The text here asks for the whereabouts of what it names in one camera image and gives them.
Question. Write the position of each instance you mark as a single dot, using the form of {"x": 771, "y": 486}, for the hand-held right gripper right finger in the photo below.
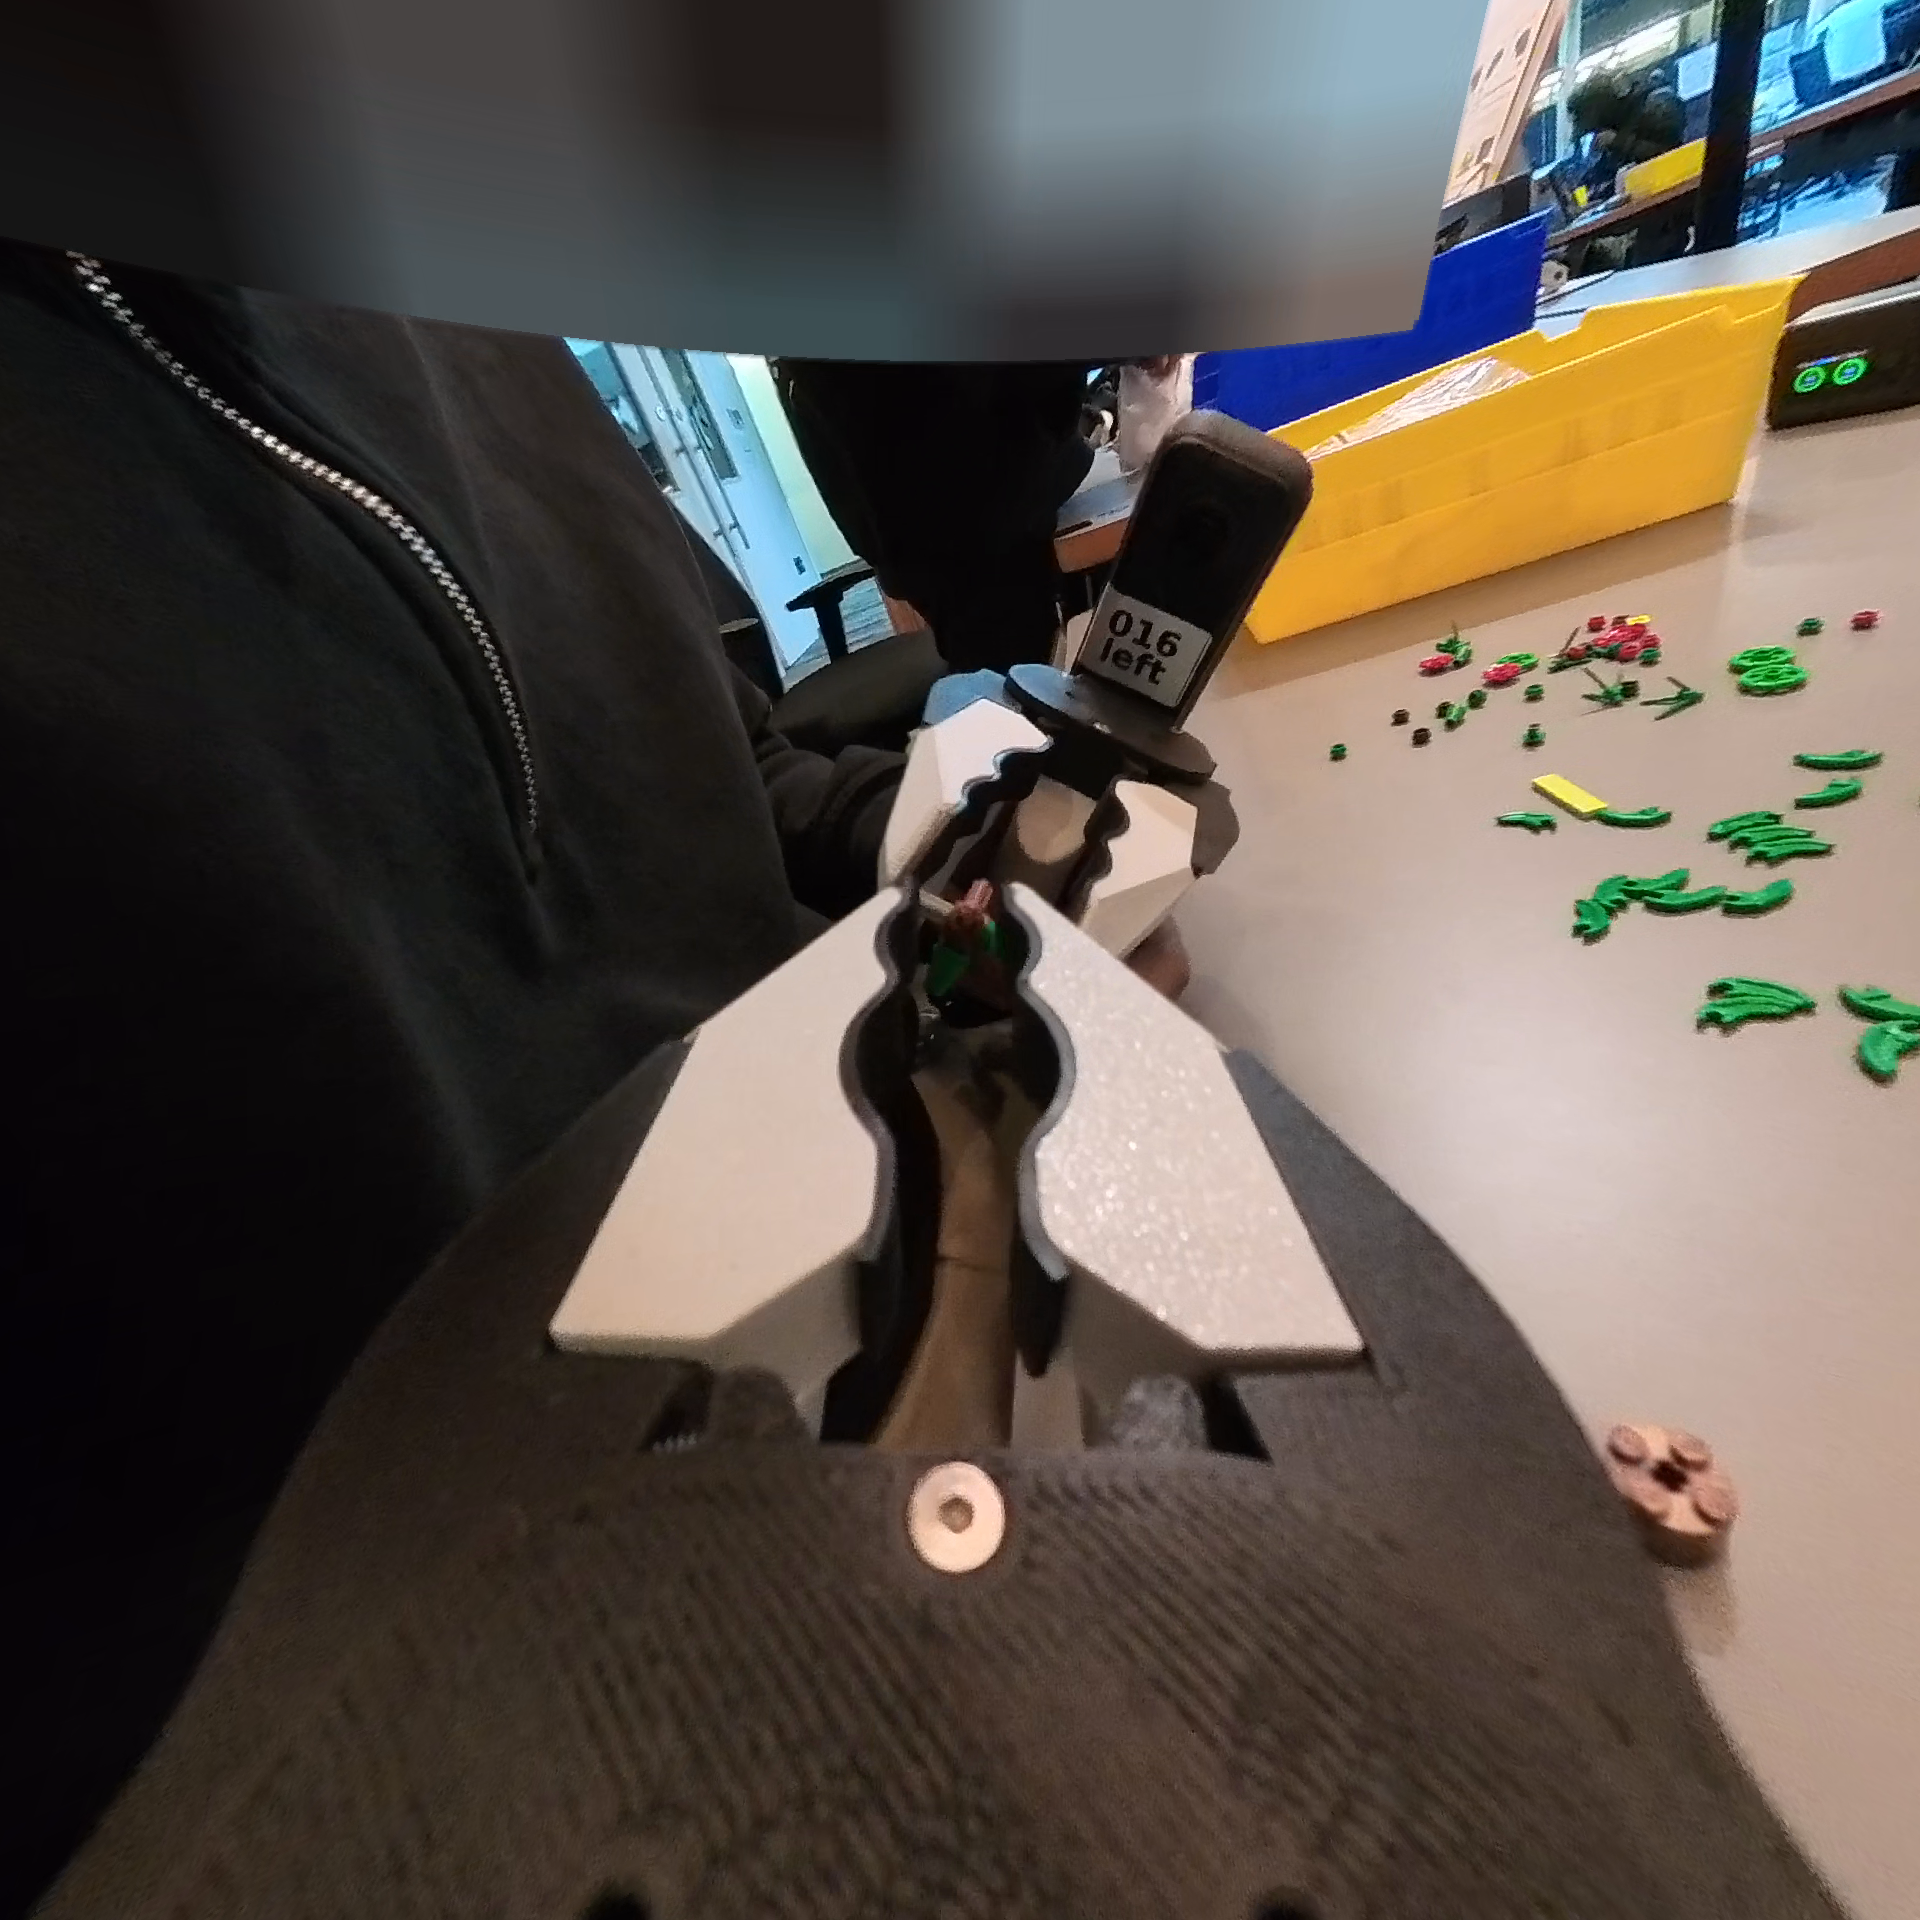
{"x": 1185, "y": 1202}

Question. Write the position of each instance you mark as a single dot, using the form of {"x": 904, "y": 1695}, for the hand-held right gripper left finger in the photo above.
{"x": 722, "y": 1202}

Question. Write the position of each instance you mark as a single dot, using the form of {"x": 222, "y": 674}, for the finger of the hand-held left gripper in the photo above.
{"x": 1156, "y": 857}
{"x": 934, "y": 798}

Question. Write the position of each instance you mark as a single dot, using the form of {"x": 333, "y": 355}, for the toy flower stem assembly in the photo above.
{"x": 948, "y": 960}

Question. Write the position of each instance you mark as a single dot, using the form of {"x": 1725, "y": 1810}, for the person's left hand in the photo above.
{"x": 1167, "y": 960}

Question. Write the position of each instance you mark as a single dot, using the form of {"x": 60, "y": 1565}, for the blue plastic bin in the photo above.
{"x": 1352, "y": 361}

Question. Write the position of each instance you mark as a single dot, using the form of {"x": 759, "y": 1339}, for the yellow plastic bin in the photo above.
{"x": 1501, "y": 492}

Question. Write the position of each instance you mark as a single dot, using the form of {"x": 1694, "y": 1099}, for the green pronged stem piece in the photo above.
{"x": 1608, "y": 686}
{"x": 1673, "y": 696}
{"x": 1577, "y": 651}

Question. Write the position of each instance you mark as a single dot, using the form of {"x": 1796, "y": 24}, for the yellow flat toy tile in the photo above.
{"x": 1569, "y": 793}

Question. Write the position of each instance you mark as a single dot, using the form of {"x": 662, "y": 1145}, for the brown cardboard box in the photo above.
{"x": 1517, "y": 78}

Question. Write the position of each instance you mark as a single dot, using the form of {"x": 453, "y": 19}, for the brown round toy brick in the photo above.
{"x": 1673, "y": 1492}

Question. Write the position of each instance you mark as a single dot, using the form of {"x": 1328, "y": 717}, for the scattered green leaf pieces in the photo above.
{"x": 1754, "y": 1007}

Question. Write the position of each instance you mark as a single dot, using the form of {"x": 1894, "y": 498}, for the black power bank green display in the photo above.
{"x": 1849, "y": 337}

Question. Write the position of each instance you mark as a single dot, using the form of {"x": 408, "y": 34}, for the group of pink round studs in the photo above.
{"x": 1864, "y": 618}

